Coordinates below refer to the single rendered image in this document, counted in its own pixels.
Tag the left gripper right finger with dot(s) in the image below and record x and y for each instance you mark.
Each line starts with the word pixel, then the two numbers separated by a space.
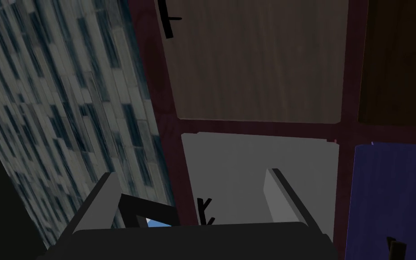
pixel 279 202

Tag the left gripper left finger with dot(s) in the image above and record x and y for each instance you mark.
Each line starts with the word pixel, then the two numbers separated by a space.
pixel 101 207

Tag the grey cupboard door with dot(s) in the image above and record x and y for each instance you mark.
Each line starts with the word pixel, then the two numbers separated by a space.
pixel 229 166

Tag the dark red cupboard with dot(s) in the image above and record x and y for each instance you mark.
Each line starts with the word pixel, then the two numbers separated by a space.
pixel 265 128

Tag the blue cupboard door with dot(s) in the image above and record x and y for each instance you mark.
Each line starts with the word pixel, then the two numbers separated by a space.
pixel 395 191

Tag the dark brown cupboard door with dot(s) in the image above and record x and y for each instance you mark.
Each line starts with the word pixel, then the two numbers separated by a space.
pixel 399 61

